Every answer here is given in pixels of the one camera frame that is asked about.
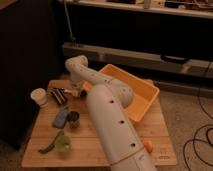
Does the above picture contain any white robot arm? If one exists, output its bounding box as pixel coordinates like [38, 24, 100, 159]
[65, 55, 157, 171]

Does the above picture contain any metal stand pole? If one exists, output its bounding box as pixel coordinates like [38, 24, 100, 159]
[63, 0, 76, 46]

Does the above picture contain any small dark metal can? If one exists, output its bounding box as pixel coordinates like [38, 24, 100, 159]
[67, 111, 80, 128]

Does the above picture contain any green pepper toy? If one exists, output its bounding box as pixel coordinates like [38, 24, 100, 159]
[38, 131, 64, 154]

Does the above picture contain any orange plastic tray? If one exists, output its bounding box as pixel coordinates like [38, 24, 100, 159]
[85, 64, 159, 123]

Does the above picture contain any long grey shelf rail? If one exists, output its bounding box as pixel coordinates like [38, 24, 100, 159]
[62, 42, 213, 79]

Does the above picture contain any orange fruit toy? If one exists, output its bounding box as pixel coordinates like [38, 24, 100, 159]
[143, 140, 153, 153]

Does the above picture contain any white cup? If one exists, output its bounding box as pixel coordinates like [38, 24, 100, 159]
[30, 88, 47, 107]

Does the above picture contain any blue-grey sponge block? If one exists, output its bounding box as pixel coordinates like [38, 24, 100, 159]
[52, 107, 68, 129]

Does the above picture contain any green plastic cup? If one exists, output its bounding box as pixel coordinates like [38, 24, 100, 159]
[54, 135, 70, 153]

